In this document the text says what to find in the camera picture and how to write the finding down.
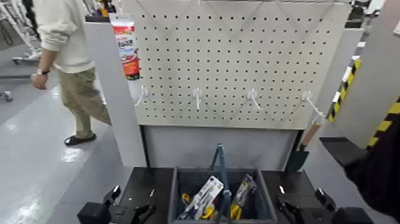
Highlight person hand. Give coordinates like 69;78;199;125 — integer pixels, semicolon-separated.
30;73;48;91

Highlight grey lower back panel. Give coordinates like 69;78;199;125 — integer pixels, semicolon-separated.
143;125;298;172

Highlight wooden handled garden trowel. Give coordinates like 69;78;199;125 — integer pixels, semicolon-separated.
286;114;326;173

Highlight grey plastic crate with handle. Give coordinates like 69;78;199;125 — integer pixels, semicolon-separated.
167;144;278;224

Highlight grey panel with hazard tape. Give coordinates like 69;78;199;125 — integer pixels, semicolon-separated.
327;0;400;150

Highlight yellow carded tool package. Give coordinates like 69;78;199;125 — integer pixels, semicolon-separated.
230;173;258;220

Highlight grey stand leg bar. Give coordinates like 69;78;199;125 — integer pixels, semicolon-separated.
0;74;32;81

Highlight grey partition panel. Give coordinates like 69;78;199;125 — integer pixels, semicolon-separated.
307;28;365;132
83;21;148;167

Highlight beige perforated pegboard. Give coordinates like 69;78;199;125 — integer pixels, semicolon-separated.
123;0;352;130

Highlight black stand post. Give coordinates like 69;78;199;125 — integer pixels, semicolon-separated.
282;129;305;172
139;125;151;168

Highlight white robot on stand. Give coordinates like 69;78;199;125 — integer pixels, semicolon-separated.
0;0;43;65

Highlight yellow and black machine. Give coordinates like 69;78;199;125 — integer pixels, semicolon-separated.
99;0;111;18

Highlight person in cream sweater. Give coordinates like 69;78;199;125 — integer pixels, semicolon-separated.
30;0;113;147

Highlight white carded tool package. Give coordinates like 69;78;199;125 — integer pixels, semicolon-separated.
177;175;225;220

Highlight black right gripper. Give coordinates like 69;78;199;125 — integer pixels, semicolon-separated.
275;186;337;224

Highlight red and white tube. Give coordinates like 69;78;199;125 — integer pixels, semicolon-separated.
108;13;140;81

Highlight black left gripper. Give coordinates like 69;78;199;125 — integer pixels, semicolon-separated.
104;185;157;224

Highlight black background equipment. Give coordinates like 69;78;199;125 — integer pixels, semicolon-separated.
345;0;374;29

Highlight white peg hook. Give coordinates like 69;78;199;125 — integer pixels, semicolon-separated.
246;88;263;111
134;86;150;108
301;91;327;118
192;87;204;110

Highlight bare person forearm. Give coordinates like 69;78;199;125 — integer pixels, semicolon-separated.
37;46;58;73

